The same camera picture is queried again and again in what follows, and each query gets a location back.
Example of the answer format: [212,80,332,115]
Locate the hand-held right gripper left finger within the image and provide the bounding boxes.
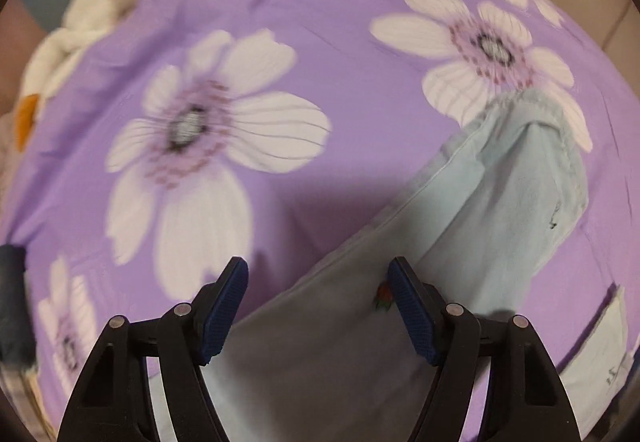
[56,256,249,442]

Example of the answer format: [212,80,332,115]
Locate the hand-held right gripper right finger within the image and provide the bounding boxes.
[388,256,585,442]

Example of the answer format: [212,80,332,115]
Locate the light blue pants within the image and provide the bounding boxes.
[150,87,628,442]

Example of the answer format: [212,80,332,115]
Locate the dark cloth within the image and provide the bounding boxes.
[0,245,36,365]

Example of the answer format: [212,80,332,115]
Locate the purple floral bed sheet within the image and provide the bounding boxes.
[0,0,640,442]

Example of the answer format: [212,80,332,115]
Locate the white and orange plush toy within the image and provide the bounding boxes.
[17,0,331,150]

